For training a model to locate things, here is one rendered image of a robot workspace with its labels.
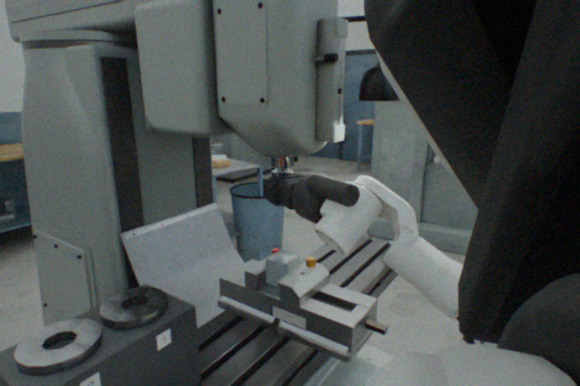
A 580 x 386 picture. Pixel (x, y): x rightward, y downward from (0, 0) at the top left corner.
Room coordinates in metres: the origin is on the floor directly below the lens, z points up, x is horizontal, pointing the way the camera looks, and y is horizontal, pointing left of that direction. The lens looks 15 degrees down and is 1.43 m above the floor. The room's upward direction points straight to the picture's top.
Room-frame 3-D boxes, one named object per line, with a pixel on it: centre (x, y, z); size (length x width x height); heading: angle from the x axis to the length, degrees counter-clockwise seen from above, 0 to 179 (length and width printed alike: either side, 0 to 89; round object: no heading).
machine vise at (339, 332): (0.76, 0.00, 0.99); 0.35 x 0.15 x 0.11; 55
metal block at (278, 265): (0.78, 0.02, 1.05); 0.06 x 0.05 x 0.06; 145
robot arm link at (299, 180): (0.70, -0.03, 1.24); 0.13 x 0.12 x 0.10; 121
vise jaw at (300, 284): (0.74, -0.03, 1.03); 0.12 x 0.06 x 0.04; 145
